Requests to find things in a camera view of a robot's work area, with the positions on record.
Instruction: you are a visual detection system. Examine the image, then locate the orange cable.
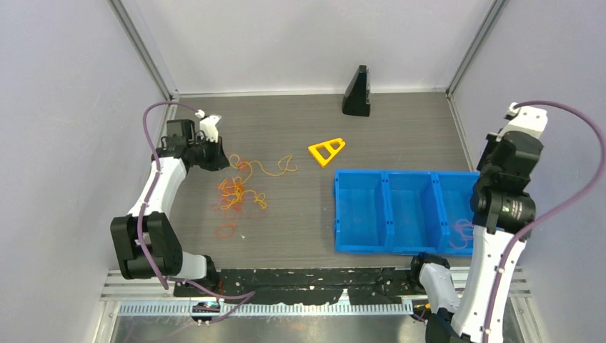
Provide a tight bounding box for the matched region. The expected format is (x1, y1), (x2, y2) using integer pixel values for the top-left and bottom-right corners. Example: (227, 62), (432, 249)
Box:
(214, 177), (252, 241)

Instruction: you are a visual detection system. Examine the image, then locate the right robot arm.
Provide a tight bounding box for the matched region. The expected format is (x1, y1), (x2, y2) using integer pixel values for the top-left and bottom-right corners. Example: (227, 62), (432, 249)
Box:
(407, 131), (543, 342)

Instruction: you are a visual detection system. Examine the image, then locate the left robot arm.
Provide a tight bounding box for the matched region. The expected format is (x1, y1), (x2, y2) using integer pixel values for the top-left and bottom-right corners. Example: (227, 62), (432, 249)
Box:
(110, 114), (229, 296)

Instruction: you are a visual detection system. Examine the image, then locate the blue three-compartment bin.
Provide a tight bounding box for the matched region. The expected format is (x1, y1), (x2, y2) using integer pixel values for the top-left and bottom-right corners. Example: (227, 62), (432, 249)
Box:
(333, 169), (479, 257)

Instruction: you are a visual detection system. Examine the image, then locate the black wedge stand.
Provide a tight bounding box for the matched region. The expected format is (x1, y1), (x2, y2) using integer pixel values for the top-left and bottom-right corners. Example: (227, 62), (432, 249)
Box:
(342, 65), (371, 117)

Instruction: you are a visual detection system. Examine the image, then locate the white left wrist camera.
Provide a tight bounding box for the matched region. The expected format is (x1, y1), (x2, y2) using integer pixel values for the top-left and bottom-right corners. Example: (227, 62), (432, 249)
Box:
(194, 109), (222, 143)

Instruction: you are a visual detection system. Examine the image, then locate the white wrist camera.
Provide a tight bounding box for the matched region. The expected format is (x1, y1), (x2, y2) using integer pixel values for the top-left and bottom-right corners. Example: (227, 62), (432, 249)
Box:
(496, 102), (548, 141)
(194, 109), (222, 143)

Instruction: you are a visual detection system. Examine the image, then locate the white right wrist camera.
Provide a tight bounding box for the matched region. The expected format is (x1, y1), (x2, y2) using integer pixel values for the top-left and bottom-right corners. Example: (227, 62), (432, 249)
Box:
(496, 102), (548, 141)

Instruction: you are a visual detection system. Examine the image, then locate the yellow triangular plastic frame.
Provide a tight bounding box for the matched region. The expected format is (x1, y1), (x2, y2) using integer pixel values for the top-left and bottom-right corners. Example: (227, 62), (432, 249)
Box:
(307, 137), (346, 168)

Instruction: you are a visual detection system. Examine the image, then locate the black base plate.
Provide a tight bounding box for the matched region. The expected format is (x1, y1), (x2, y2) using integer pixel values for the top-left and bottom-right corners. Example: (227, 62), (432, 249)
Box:
(198, 267), (424, 305)

